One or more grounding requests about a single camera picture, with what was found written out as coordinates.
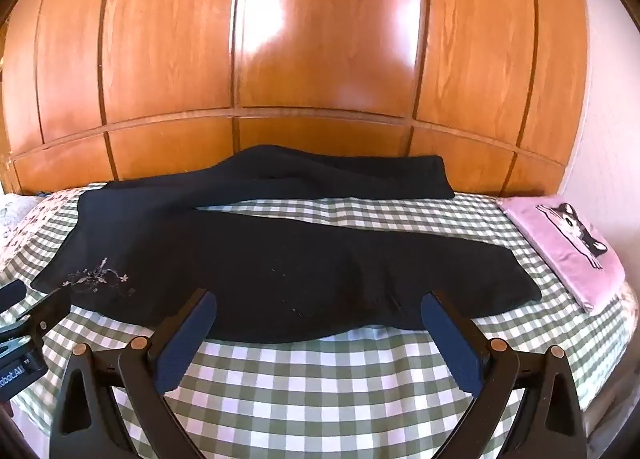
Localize green checked bed sheet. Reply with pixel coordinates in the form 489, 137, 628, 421
0, 184, 626, 459

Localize black pants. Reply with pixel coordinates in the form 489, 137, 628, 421
31, 144, 457, 345

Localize pink cat print pillow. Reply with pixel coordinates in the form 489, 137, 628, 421
497, 194, 627, 316

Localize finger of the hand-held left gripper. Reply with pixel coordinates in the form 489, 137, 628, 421
9, 284, 72, 336
0, 281, 27, 313

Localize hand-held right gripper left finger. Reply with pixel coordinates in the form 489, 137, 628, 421
49, 288, 219, 459

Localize white floral quilt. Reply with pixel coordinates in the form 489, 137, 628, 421
0, 184, 107, 285

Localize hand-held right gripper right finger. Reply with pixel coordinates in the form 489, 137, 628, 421
420, 289, 587, 459

